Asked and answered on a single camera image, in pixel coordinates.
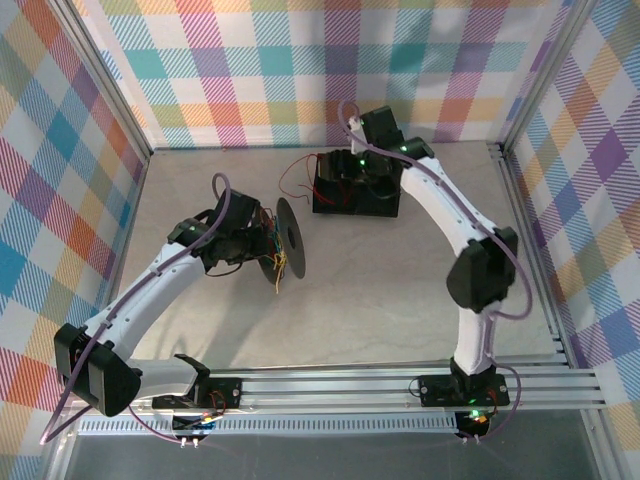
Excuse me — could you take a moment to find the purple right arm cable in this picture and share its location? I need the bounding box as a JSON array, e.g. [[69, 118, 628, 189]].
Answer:
[[338, 101, 534, 446]]

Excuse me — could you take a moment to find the plaid cloth backdrop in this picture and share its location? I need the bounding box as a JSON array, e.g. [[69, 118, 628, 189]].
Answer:
[[0, 0, 640, 480]]

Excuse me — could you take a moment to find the black two-compartment bin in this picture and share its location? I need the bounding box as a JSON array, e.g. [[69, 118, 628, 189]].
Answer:
[[311, 149, 404, 219]]

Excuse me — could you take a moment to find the black cable spool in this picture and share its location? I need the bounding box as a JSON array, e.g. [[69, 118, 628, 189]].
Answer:
[[254, 196, 308, 286]]

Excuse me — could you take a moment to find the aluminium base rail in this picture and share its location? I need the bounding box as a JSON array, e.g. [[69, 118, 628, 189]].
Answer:
[[55, 355, 607, 415]]

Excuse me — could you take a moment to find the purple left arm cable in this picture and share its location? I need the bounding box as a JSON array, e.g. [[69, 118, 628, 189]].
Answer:
[[39, 172, 234, 446]]

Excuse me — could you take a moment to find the aluminium side rail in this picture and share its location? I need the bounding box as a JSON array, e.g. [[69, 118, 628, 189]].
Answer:
[[491, 141, 577, 372]]

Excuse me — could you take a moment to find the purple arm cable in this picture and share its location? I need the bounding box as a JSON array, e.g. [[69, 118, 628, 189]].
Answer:
[[338, 101, 534, 446], [39, 172, 234, 446]]

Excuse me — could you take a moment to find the black electronics board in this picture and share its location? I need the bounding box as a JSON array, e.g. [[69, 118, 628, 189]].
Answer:
[[457, 408, 494, 437], [172, 410, 226, 435]]

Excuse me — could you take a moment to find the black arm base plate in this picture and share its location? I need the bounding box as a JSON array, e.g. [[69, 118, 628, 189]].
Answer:
[[416, 373, 512, 408], [151, 375, 244, 411]]

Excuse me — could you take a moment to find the red cable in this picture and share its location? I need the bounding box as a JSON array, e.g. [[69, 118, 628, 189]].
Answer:
[[278, 152, 352, 207]]

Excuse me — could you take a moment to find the thin black cable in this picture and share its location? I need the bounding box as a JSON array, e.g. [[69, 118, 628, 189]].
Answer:
[[367, 177, 402, 202], [204, 262, 249, 279]]

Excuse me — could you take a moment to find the slotted grey cable duct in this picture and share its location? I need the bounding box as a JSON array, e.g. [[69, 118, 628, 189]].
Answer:
[[78, 416, 459, 435]]

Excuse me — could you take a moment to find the long yellow cable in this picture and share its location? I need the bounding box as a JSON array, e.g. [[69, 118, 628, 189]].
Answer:
[[269, 249, 292, 297]]

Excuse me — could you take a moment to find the aluminium corner post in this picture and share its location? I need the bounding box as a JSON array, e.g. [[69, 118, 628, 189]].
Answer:
[[48, 0, 154, 161], [497, 0, 601, 151]]

